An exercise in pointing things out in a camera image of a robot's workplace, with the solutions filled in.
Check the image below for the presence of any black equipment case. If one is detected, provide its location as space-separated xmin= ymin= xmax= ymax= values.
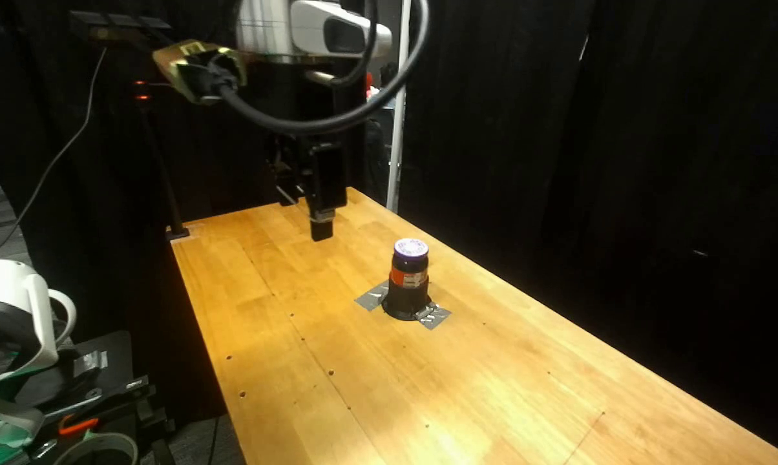
xmin=21 ymin=331 xmax=179 ymax=465

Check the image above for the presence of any grey hanging cable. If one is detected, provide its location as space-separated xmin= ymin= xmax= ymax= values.
xmin=0 ymin=47 xmax=110 ymax=260

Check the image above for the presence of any grey round container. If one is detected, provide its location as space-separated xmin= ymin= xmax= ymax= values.
xmin=53 ymin=429 xmax=139 ymax=465

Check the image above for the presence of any white vertical pole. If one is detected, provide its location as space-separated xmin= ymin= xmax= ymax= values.
xmin=385 ymin=74 xmax=410 ymax=214

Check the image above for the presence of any black tripod stand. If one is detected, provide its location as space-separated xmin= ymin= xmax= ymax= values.
xmin=130 ymin=47 xmax=192 ymax=243

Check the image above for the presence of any orange handle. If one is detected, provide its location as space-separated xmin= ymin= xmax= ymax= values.
xmin=57 ymin=413 xmax=104 ymax=438

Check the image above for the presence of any dark cup with orange band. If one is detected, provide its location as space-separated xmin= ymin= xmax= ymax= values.
xmin=380 ymin=236 xmax=433 ymax=324

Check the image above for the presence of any white headset device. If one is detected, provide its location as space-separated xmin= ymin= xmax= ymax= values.
xmin=0 ymin=255 xmax=80 ymax=374

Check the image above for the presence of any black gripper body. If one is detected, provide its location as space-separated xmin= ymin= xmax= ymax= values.
xmin=269 ymin=136 xmax=351 ymax=219

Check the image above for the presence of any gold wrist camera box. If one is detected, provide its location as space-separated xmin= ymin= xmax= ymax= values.
xmin=150 ymin=38 xmax=250 ymax=107

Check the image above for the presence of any black camera on tripod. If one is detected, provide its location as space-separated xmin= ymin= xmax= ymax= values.
xmin=65 ymin=8 xmax=175 ymax=48

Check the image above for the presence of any pale headset strap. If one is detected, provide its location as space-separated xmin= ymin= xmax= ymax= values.
xmin=0 ymin=357 xmax=62 ymax=435

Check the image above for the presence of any black curtain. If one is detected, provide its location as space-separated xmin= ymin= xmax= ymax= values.
xmin=404 ymin=0 xmax=778 ymax=460
xmin=0 ymin=0 xmax=389 ymax=424

